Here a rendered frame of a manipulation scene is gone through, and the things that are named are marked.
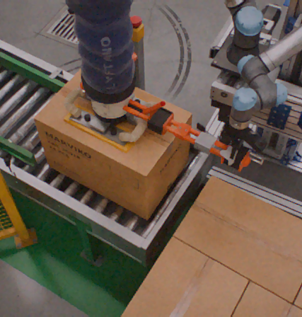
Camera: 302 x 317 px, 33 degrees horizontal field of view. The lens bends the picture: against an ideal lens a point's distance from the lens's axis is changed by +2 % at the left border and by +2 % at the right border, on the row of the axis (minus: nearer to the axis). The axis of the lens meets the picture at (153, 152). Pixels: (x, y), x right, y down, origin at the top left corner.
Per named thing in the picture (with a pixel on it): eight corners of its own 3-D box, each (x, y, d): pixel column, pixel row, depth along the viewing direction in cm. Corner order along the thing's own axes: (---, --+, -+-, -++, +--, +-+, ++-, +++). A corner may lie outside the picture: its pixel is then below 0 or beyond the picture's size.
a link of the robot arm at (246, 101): (263, 98, 173) (240, 105, 171) (257, 119, 182) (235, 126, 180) (252, 82, 177) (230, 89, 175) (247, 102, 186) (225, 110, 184)
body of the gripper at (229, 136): (227, 129, 200) (231, 110, 190) (247, 139, 197) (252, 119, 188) (218, 143, 196) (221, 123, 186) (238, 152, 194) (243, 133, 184)
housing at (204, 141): (193, 148, 208) (194, 141, 205) (201, 136, 212) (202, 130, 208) (208, 156, 206) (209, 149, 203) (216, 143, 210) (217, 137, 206)
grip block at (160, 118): (146, 128, 215) (145, 119, 210) (158, 113, 219) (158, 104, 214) (163, 136, 212) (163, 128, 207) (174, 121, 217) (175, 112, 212)
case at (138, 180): (48, 166, 264) (32, 117, 231) (94, 114, 283) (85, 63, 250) (147, 221, 245) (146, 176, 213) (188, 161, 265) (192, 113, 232)
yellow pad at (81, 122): (63, 121, 230) (61, 114, 226) (76, 106, 234) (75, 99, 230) (126, 153, 219) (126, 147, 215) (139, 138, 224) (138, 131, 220)
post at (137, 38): (134, 144, 339) (125, 27, 257) (138, 137, 342) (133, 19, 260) (142, 148, 337) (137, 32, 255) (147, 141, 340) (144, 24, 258)
